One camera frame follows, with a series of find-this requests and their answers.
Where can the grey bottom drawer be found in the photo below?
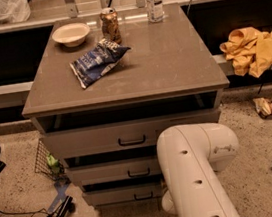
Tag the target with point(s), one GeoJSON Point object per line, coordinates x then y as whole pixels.
{"type": "Point", "coordinates": [123, 194]}

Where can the grey drawer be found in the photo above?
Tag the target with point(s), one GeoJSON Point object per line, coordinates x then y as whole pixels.
{"type": "Point", "coordinates": [120, 136]}
{"type": "Point", "coordinates": [123, 194]}
{"type": "Point", "coordinates": [114, 171]}

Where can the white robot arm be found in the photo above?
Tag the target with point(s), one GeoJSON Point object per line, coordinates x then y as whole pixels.
{"type": "Point", "coordinates": [190, 157]}

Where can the grey drawer cabinet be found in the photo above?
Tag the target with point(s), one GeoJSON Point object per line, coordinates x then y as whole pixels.
{"type": "Point", "coordinates": [168, 70]}

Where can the grey top drawer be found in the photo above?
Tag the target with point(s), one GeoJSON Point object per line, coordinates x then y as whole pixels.
{"type": "Point", "coordinates": [120, 136]}

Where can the grey middle drawer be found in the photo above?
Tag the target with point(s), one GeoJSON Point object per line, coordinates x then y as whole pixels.
{"type": "Point", "coordinates": [114, 171]}

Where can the blue chip bag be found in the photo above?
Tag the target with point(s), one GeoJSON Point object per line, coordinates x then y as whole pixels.
{"type": "Point", "coordinates": [94, 64]}

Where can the brown soda can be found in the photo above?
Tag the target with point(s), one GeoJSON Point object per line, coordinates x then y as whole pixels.
{"type": "Point", "coordinates": [110, 28]}

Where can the white paper bowl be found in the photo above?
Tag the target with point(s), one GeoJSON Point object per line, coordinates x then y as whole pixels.
{"type": "Point", "coordinates": [71, 35]}

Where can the green object in basket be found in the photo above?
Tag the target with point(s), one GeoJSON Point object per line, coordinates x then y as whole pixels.
{"type": "Point", "coordinates": [53, 164]}

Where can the blue tape on floor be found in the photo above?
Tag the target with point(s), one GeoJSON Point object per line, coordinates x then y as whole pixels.
{"type": "Point", "coordinates": [61, 188]}

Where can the yellow crumpled cloth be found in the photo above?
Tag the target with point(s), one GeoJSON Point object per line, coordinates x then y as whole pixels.
{"type": "Point", "coordinates": [249, 50]}

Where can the brown snack wrapper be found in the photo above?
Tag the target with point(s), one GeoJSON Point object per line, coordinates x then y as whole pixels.
{"type": "Point", "coordinates": [263, 106]}

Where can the white plastic bag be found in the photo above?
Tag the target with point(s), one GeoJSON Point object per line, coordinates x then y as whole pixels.
{"type": "Point", "coordinates": [12, 11]}

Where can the black wire basket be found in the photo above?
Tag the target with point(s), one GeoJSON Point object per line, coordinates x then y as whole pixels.
{"type": "Point", "coordinates": [41, 166]}

